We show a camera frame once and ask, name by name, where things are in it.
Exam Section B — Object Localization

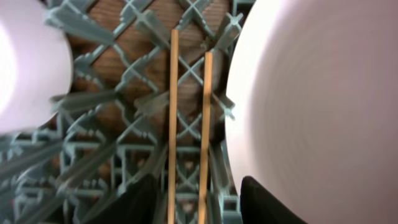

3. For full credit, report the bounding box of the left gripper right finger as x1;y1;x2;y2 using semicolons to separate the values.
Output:
240;176;305;224

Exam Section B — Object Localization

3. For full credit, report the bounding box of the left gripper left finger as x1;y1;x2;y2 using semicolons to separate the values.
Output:
86;174;157;224

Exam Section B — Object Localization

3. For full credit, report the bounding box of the large white plate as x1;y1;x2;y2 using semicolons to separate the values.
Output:
225;0;397;223

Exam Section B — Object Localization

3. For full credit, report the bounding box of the small white bowl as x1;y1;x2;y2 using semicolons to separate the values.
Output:
1;0;73;134

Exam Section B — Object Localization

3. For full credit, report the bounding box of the grey plastic dish rack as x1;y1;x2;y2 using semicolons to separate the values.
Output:
1;0;252;223

